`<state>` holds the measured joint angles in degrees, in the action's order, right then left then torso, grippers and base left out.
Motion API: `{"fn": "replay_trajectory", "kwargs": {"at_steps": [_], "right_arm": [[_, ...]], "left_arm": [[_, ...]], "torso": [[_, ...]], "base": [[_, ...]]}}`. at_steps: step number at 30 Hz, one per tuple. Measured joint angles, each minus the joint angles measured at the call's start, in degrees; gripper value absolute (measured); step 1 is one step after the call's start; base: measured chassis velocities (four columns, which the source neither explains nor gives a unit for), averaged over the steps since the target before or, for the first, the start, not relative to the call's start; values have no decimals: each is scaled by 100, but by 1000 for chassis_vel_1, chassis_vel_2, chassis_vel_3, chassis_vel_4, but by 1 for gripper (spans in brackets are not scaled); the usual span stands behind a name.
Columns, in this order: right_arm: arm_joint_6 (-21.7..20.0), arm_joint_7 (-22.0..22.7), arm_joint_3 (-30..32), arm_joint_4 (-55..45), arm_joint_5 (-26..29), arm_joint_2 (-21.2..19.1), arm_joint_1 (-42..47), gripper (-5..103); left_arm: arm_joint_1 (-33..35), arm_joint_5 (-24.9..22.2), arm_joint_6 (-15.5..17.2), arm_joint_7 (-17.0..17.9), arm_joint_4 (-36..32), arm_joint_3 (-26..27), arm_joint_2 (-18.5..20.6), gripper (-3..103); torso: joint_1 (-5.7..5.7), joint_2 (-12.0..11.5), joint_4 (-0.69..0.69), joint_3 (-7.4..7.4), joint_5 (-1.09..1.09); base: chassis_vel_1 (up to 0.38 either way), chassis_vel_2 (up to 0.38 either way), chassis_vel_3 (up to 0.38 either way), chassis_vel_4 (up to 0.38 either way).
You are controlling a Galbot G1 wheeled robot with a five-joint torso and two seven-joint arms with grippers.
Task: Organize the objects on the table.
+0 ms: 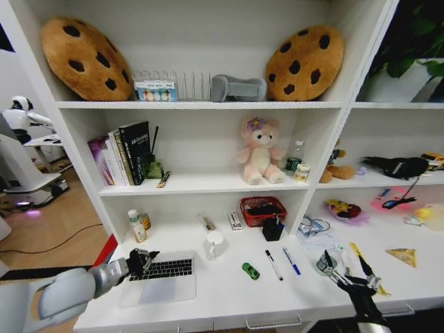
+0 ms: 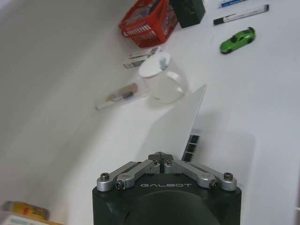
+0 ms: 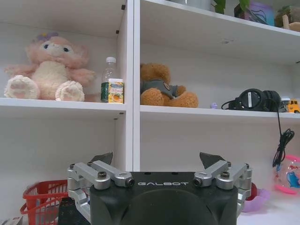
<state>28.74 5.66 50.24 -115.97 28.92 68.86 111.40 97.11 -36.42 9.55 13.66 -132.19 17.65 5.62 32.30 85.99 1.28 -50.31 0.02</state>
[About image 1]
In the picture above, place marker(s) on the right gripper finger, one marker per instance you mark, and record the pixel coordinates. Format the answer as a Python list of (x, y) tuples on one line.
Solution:
[(367, 272), (332, 267)]

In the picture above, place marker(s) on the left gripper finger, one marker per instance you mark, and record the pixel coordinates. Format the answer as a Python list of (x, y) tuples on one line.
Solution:
[(149, 263), (151, 254)]

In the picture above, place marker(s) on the yellow black strip wrapper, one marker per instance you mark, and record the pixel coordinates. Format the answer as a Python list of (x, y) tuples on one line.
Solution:
[(355, 250)]

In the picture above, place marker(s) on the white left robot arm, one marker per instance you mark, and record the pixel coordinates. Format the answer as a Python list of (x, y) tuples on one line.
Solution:
[(66, 289)]

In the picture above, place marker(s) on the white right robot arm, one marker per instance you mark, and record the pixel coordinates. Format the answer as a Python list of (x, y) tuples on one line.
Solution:
[(373, 327)]

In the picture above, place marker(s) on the grey tape roll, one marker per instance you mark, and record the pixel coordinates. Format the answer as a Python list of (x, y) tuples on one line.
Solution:
[(324, 265)]

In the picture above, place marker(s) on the clear plastic wrapper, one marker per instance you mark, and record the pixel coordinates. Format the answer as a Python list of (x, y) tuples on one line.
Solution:
[(343, 258)]

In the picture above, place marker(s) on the silver laptop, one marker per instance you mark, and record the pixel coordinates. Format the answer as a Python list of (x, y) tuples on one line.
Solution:
[(166, 284)]

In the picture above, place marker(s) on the orange juice bottle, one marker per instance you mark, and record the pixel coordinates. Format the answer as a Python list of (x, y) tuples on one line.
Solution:
[(138, 227)]

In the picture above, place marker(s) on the amber small jar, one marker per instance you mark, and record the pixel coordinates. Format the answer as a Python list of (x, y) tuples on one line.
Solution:
[(145, 221)]

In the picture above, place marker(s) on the red panel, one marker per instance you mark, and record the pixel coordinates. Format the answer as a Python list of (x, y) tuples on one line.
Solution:
[(105, 249)]

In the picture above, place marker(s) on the triangular wrapped sandwich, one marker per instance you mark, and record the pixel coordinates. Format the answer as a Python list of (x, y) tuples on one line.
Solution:
[(404, 256)]

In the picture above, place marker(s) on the blue white pen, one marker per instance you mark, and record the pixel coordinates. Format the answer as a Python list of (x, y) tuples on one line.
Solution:
[(292, 262)]

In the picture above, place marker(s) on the packaged blue face mask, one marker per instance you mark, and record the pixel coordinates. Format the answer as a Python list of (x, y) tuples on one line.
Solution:
[(314, 230)]

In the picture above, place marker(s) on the black white marker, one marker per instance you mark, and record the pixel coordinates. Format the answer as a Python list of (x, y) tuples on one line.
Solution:
[(274, 265)]

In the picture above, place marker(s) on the small beige brush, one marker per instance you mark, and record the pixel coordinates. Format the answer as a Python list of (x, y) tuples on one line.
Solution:
[(206, 222)]

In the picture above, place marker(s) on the white mug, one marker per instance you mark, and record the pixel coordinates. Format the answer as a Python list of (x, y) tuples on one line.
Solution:
[(215, 244)]

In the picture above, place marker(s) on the black pen holder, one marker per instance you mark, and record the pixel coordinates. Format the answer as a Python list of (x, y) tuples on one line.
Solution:
[(272, 230)]

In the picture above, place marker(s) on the black blue glasses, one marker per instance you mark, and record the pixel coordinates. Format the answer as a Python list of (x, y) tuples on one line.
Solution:
[(395, 203)]

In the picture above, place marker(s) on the small black gold box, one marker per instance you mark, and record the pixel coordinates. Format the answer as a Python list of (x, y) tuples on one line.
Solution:
[(163, 179)]

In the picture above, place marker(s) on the pink card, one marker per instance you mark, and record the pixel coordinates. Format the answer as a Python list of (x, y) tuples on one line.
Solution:
[(383, 197)]

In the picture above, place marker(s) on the yellow duck toy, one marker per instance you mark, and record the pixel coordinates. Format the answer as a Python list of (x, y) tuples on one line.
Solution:
[(423, 213)]

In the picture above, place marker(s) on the green toy car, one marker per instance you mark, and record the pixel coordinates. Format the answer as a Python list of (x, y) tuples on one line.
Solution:
[(250, 271)]

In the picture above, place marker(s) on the green reed diffuser bottle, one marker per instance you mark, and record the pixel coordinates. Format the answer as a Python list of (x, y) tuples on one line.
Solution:
[(154, 169)]

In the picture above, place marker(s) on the small white carton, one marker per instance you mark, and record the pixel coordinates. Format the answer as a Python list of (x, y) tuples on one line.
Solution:
[(235, 222)]

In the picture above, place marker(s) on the red mesh basket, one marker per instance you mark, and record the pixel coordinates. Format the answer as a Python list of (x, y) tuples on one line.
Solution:
[(263, 208)]

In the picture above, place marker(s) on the brown plush toy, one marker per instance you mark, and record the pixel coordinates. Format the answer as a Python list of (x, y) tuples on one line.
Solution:
[(338, 171)]

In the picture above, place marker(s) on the small yellow white jar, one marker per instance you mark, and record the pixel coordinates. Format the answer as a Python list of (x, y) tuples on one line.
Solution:
[(301, 173)]

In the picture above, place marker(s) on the olive spine book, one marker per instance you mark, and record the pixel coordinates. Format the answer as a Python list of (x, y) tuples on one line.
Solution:
[(123, 159)]

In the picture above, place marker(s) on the small lilac figurine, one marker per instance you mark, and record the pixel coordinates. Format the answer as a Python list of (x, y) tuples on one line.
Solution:
[(361, 170)]

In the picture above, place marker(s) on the white book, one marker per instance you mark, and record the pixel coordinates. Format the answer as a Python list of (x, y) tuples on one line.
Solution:
[(114, 159)]

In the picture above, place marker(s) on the black book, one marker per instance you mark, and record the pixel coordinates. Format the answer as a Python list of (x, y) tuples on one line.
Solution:
[(137, 149)]

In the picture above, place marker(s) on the purple book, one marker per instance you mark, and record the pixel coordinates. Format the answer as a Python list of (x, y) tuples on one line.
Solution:
[(100, 159)]

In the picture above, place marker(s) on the black bag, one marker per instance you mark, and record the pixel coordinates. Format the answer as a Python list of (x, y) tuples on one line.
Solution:
[(395, 166)]

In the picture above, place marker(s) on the clear bottle green label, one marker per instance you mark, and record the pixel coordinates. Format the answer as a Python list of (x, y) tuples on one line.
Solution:
[(295, 159)]

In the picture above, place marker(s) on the yellow black toy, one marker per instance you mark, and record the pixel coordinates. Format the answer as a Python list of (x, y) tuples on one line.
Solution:
[(433, 160)]

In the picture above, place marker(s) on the pink plush bear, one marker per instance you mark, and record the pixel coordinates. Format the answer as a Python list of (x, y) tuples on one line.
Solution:
[(262, 156)]

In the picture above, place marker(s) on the white machine base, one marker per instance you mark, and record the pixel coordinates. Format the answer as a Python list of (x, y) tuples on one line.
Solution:
[(21, 173)]

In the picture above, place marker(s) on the white desk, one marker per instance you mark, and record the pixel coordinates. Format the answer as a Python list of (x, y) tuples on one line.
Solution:
[(43, 142)]

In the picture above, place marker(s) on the white shelf desk unit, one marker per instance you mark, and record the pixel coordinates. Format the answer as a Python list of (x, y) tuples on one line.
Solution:
[(208, 105)]

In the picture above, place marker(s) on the colourful dotted small box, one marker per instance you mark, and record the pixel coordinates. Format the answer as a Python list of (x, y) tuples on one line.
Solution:
[(155, 92)]

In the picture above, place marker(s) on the white humanoid robot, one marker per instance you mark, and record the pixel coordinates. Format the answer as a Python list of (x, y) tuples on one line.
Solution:
[(26, 118)]

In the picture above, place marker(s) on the white plant pot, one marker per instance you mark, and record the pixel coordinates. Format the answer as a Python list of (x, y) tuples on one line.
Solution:
[(399, 88)]

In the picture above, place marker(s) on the grey rolled cushion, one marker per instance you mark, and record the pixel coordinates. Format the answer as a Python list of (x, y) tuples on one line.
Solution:
[(239, 88)]

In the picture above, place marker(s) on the brown cookie plush pillow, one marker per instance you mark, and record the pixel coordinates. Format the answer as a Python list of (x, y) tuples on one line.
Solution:
[(305, 64), (83, 59)]

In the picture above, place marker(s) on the green leafy plant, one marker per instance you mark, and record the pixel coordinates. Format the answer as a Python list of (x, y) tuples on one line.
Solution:
[(412, 38)]

